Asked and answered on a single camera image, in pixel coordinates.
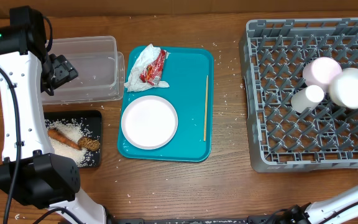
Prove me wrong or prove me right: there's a pile of white rice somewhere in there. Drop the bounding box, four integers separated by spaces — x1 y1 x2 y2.
45 119 101 167

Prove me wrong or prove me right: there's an orange carrot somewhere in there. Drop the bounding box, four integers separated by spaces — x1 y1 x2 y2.
47 129 81 150

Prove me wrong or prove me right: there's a large white plate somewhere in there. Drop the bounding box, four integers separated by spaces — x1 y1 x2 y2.
121 95 178 150

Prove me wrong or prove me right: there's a wooden chopstick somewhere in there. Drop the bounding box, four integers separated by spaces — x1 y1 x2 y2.
203 75 209 142

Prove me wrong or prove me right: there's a white cup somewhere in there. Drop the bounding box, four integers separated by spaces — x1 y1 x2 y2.
291 85 324 113

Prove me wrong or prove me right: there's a white bowl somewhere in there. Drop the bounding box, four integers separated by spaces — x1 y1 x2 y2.
302 57 342 92

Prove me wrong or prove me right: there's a white saucer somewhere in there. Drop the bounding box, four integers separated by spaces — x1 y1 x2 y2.
329 68 358 110

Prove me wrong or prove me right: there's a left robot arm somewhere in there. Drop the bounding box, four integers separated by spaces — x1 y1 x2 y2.
0 6 114 223

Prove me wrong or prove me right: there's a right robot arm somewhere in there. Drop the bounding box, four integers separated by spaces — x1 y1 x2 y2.
265 185 358 224

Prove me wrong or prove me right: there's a grey dishwasher rack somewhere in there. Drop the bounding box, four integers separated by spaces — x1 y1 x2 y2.
239 18 358 172

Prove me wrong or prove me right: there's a clear plastic bin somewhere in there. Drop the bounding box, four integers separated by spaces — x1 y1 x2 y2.
42 36 126 105

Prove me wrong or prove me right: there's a black plastic tray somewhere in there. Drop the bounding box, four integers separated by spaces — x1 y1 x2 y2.
44 110 103 168

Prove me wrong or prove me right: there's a crumpled white napkin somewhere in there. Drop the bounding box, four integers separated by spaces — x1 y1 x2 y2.
124 44 170 92

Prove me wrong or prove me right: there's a red snack wrapper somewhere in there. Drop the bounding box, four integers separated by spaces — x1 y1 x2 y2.
139 50 168 86

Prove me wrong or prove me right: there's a teal serving tray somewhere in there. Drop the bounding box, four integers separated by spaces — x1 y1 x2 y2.
117 47 214 162

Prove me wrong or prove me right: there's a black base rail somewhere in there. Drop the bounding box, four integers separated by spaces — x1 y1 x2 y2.
113 215 270 224

